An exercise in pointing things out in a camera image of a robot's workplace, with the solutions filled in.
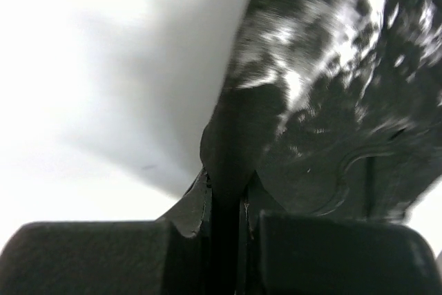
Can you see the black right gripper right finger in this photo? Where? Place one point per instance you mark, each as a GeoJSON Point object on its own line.
{"type": "Point", "coordinates": [282, 253]}

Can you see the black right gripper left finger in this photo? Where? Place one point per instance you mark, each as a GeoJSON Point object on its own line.
{"type": "Point", "coordinates": [165, 256]}

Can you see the black white patterned jeans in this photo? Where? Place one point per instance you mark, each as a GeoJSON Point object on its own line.
{"type": "Point", "coordinates": [335, 105]}

